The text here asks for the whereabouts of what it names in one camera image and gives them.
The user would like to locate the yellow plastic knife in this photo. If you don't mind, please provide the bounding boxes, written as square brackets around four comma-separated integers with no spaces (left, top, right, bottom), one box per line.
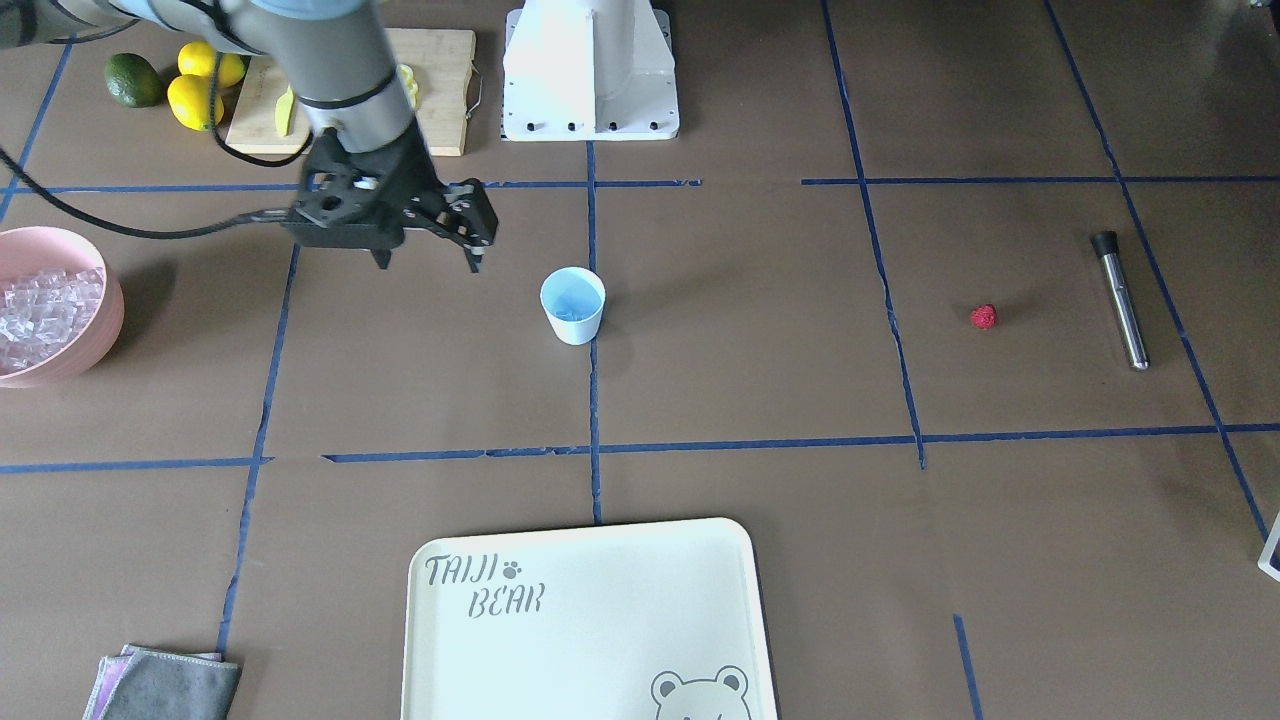
[273,85,294,138]

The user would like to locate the wooden cutting board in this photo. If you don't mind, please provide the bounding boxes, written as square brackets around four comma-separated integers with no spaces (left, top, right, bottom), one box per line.
[224,28,476,158]

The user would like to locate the red strawberry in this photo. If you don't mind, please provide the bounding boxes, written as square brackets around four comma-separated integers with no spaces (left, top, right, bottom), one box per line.
[969,304,998,331]

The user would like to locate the green avocado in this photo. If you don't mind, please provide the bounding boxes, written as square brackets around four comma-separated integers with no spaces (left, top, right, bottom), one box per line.
[102,53,165,109]

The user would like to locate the pink bowl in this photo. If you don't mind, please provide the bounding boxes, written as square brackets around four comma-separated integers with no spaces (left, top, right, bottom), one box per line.
[1,225,124,388]

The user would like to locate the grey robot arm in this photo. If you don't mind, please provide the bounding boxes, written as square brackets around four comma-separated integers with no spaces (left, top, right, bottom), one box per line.
[3,1,499,272]

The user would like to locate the yellow lemon far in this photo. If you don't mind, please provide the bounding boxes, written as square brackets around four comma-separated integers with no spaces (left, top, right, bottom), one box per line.
[177,41,246,88]

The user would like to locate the grey folded cloth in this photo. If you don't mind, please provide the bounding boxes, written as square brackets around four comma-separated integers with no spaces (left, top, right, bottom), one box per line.
[82,644,242,719]

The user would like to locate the steel muddler black tip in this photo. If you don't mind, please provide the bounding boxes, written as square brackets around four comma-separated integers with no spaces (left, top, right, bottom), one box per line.
[1091,231,1149,372]

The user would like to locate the yellow lemon near board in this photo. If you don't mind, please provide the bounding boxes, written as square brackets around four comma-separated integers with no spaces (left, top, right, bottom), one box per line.
[166,74,225,132]

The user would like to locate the cream bear tray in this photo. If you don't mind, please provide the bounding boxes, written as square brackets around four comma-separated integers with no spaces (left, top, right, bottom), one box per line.
[399,518,780,719]

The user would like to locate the lemon slices stack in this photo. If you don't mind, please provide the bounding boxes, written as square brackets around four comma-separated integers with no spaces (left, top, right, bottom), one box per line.
[397,63,419,110]

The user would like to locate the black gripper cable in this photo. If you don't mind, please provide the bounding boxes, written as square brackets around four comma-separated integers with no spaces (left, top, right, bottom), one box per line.
[0,60,311,241]

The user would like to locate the ice cubes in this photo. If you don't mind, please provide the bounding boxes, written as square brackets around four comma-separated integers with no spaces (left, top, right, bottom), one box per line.
[1,266,106,375]
[554,302,602,323]

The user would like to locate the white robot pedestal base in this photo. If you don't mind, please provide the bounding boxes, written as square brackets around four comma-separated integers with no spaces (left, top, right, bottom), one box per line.
[502,1,681,143]

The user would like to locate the light blue plastic cup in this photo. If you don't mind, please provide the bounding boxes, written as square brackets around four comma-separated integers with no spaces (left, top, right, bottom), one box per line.
[539,266,607,346]

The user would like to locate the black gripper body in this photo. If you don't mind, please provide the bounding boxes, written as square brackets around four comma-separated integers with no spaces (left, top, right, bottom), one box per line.
[282,128,499,251]

